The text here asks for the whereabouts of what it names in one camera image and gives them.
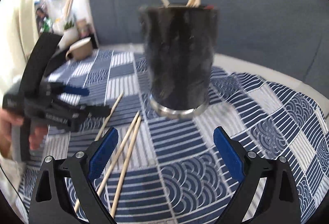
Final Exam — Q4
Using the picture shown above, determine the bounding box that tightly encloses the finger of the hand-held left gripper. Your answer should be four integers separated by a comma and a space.
81, 105, 111, 118
55, 85, 90, 96

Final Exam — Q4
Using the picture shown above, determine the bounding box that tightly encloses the grey fabric backdrop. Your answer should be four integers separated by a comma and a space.
85, 0, 329, 83

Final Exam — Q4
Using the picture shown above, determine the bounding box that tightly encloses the thin wooden chopstick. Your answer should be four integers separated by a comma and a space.
95, 93, 124, 141
110, 116, 142, 217
74, 110, 141, 214

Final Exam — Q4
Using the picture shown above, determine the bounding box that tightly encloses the blue patterned tablecloth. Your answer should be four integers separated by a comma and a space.
15, 48, 329, 224

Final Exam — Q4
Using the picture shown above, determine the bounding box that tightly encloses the white potted plant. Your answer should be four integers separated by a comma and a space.
60, 16, 79, 47

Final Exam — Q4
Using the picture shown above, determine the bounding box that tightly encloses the beige ceramic mug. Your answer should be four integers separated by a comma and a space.
65, 37, 93, 61

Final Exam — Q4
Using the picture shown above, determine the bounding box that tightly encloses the person's left hand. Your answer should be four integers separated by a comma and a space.
0, 108, 50, 161

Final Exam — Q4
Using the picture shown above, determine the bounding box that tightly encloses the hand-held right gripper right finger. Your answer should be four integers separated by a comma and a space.
213, 126, 302, 224

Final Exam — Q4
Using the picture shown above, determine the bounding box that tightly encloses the black cylindrical utensil holder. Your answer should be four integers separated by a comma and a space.
139, 3, 220, 119

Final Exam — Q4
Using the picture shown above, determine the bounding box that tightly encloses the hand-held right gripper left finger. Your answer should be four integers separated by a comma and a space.
28, 127, 119, 224

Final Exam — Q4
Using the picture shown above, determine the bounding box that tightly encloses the pink jar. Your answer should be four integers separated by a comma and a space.
76, 19, 91, 38

